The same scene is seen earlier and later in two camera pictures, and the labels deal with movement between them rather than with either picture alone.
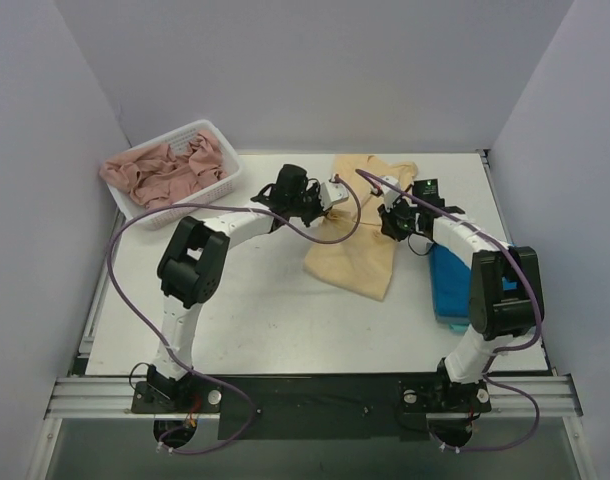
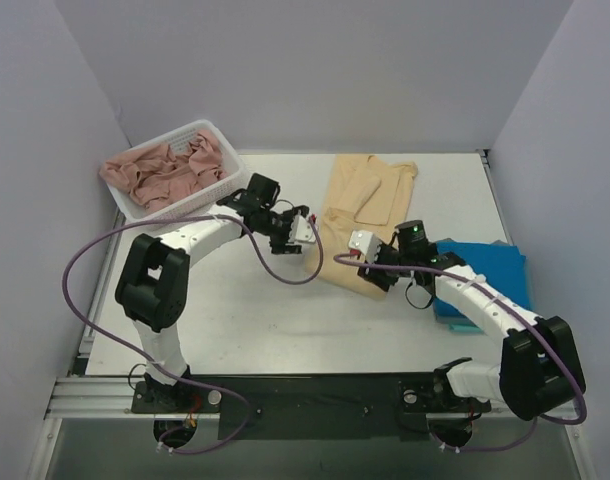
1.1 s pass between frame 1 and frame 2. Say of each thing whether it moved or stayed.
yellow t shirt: stayed
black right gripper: moved
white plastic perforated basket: stayed
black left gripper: moved
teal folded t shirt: stayed
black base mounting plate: stayed
